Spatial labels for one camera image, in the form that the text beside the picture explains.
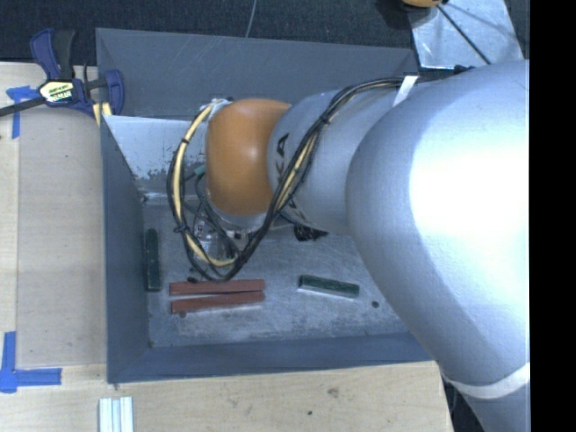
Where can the red-brown flat block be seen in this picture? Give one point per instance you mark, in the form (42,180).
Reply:
(217,302)
(216,286)

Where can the dark green flat block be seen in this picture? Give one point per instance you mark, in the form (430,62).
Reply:
(329,286)
(152,259)

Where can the grey metal bin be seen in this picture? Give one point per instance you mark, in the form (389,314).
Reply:
(288,322)

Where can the pale wood flat board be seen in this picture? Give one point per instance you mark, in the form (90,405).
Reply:
(60,241)

